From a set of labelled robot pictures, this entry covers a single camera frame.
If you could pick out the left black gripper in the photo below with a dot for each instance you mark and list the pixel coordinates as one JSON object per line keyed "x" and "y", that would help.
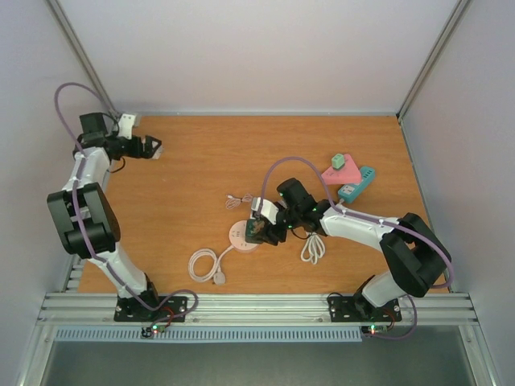
{"x": 149, "y": 151}

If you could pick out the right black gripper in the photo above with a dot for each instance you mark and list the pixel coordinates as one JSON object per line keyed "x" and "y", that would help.
{"x": 275, "y": 235}

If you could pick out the green cube socket adapter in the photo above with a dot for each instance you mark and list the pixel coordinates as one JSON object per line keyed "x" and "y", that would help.
{"x": 255, "y": 231}

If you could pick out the round pink power strip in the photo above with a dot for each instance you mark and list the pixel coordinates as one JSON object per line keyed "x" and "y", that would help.
{"x": 237, "y": 238}

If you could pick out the white cube socket adapter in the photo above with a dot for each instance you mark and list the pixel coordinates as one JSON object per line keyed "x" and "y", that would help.
{"x": 159, "y": 153}

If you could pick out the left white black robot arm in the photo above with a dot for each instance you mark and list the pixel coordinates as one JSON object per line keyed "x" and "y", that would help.
{"x": 84, "y": 220}

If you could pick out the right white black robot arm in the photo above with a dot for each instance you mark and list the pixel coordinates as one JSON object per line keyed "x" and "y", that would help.
{"x": 414, "y": 255}

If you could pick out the light green plug adapter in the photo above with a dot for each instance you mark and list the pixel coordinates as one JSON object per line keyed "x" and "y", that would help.
{"x": 338, "y": 161}

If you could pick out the teal power strip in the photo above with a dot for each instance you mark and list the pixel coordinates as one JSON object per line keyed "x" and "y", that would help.
{"x": 349, "y": 192}

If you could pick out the pink triangular power strip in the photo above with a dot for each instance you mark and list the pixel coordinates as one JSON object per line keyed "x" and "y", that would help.
{"x": 348, "y": 174}

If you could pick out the right controller board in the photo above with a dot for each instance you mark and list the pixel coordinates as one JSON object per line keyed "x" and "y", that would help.
{"x": 375, "y": 329}

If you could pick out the controller board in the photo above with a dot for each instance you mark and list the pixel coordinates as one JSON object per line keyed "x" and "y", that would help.
{"x": 375, "y": 329}
{"x": 155, "y": 330}

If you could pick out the left controller board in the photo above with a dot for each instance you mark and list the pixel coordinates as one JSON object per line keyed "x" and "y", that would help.
{"x": 155, "y": 330}

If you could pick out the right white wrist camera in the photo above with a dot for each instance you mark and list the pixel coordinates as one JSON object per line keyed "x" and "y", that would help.
{"x": 269, "y": 210}

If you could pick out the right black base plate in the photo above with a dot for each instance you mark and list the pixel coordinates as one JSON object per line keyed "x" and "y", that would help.
{"x": 342, "y": 308}

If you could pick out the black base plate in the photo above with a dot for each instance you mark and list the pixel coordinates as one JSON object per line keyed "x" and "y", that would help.
{"x": 342, "y": 308}
{"x": 173, "y": 307}

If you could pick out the grey slotted cable duct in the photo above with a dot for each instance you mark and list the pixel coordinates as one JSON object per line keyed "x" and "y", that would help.
{"x": 211, "y": 334}

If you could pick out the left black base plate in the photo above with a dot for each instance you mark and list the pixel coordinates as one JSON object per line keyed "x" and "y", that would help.
{"x": 173, "y": 307}

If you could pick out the aluminium front rail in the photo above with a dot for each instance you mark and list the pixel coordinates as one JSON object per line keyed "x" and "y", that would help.
{"x": 454, "y": 309}

